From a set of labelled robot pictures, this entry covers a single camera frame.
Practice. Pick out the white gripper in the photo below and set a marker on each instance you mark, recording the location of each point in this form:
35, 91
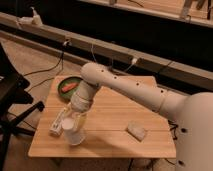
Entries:
81, 101

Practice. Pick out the white ceramic cup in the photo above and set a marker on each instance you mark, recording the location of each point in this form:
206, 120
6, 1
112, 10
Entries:
73, 131

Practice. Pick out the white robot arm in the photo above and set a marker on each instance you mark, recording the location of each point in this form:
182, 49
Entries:
193, 114

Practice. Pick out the white eraser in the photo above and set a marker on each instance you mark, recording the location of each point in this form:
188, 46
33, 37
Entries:
136, 130

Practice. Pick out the orange carrot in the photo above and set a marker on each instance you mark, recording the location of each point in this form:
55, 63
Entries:
68, 87

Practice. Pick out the green plate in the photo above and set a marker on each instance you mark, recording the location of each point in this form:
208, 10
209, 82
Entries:
67, 95

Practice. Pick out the wooden table board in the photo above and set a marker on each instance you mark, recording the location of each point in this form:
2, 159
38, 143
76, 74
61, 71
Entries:
105, 129

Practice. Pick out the white bottle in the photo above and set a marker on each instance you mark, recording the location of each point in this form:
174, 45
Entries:
36, 18

